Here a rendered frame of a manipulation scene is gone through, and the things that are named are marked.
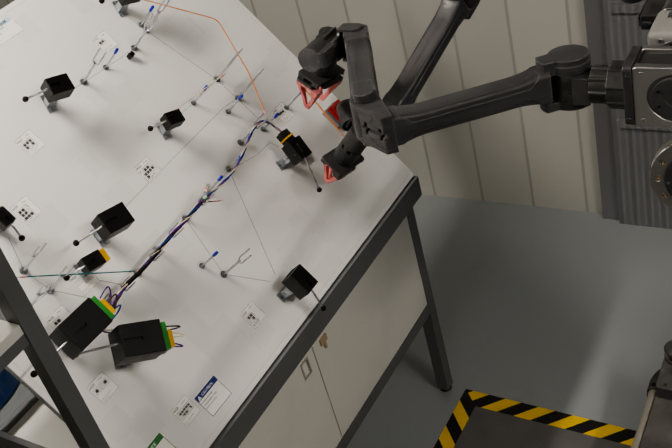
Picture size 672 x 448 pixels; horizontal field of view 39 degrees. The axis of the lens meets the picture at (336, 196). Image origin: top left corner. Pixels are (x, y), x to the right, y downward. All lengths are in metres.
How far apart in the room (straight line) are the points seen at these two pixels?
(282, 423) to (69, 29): 1.08
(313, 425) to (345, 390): 0.16
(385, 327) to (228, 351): 0.69
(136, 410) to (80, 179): 0.53
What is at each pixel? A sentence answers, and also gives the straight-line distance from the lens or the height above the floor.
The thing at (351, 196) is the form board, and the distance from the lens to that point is 2.51.
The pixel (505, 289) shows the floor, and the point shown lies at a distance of 3.56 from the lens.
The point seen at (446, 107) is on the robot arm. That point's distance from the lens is 1.73.
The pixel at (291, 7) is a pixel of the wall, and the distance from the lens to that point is 3.90.
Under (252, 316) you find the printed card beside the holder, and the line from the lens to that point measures 2.22.
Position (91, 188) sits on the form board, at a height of 1.31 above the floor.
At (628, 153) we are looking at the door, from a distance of 3.60.
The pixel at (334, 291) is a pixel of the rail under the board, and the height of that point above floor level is 0.86.
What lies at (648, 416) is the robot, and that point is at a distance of 2.79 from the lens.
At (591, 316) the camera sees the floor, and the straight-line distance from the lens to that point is 3.42.
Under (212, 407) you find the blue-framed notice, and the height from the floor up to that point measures 0.91.
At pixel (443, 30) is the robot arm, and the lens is 2.27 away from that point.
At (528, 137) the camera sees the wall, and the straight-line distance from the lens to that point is 3.74.
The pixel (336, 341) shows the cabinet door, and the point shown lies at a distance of 2.50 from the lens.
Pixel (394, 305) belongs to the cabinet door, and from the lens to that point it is 2.75.
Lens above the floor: 2.34
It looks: 34 degrees down
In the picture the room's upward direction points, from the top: 16 degrees counter-clockwise
